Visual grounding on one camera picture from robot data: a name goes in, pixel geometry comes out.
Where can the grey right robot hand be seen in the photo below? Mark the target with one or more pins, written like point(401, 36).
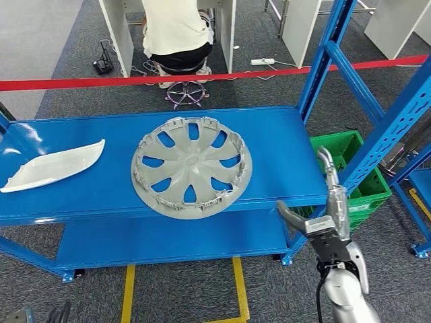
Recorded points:
point(331, 245)

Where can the grey plastic wheel cover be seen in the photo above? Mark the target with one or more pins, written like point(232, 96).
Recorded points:
point(192, 162)

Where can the blue metal shelf rack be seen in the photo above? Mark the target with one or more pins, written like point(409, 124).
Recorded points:
point(420, 182)
point(286, 155)

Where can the white curved plastic trim part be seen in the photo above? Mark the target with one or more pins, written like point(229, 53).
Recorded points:
point(50, 168)

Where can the green plastic crate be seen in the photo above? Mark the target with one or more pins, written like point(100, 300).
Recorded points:
point(358, 220)
point(337, 145)

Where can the yellow floor tape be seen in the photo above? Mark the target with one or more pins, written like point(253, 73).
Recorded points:
point(419, 202)

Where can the leaning dark metal bar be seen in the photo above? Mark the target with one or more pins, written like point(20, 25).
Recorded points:
point(402, 153)

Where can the white power strip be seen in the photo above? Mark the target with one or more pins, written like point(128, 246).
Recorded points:
point(263, 61)

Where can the white desk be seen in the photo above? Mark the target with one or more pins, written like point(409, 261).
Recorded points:
point(394, 26)
point(118, 31)
point(300, 26)

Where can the black stool with chrome base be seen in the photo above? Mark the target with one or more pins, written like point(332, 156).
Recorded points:
point(183, 70)

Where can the person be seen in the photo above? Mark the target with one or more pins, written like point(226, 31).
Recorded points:
point(175, 26)

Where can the red barrier tape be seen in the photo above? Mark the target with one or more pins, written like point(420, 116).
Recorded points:
point(101, 81)

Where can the black floor stand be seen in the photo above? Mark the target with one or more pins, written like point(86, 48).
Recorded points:
point(103, 66)

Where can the metal table frame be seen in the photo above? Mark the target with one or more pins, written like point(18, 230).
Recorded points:
point(283, 18)

